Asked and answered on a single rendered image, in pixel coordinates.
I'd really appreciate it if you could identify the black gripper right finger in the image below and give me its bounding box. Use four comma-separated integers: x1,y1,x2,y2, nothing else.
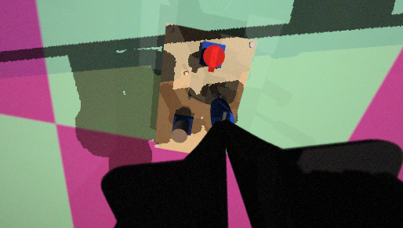
222,120,403,228

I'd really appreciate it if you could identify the tan circuit board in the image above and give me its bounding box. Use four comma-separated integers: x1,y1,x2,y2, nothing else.
154,23,258,153

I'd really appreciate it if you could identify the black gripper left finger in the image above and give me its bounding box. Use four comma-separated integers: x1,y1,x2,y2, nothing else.
101,121,229,228

